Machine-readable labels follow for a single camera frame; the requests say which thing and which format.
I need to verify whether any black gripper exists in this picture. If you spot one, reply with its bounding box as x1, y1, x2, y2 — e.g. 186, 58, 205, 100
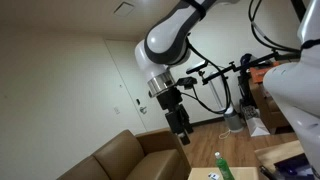
156, 87, 195, 146

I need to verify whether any white paper bag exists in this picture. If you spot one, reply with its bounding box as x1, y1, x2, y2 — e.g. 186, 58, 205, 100
244, 106, 271, 138

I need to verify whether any black bag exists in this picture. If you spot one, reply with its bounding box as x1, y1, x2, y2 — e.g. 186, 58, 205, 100
237, 53, 259, 108

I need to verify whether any white tower fan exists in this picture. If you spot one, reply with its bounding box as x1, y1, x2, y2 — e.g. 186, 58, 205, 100
208, 74, 245, 134

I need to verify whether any brown leather sofa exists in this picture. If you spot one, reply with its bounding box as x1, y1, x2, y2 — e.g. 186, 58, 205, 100
56, 128, 193, 180

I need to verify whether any small white card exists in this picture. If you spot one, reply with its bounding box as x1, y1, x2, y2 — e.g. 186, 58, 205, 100
207, 171, 221, 180

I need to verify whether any green plastic bottle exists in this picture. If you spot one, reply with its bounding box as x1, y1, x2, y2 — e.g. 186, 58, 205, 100
214, 151, 236, 180

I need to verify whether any white door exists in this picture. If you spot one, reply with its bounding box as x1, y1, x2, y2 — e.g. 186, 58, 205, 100
104, 39, 168, 134

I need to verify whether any brown wooden cabinet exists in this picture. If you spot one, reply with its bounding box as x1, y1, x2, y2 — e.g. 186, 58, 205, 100
249, 79, 292, 135

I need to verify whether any wooden base board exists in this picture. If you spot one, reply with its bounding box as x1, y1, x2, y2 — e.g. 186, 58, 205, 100
254, 139, 305, 168

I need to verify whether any orange box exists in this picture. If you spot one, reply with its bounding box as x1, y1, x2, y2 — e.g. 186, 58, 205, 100
249, 61, 282, 85

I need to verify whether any grey robot mounting plate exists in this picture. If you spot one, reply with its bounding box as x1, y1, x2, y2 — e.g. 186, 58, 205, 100
259, 153, 318, 180

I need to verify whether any square ceiling vent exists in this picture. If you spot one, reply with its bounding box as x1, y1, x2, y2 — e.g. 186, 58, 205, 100
112, 1, 136, 18

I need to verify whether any white cord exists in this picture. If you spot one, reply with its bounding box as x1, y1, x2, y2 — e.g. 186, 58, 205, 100
218, 128, 233, 141

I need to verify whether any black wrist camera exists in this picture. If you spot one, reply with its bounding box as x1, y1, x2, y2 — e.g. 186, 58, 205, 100
175, 76, 199, 91

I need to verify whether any silver door handle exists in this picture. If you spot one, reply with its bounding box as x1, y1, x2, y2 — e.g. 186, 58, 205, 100
135, 97, 149, 115

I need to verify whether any black stereo camera bar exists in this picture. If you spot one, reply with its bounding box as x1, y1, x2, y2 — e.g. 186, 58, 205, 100
185, 59, 210, 75

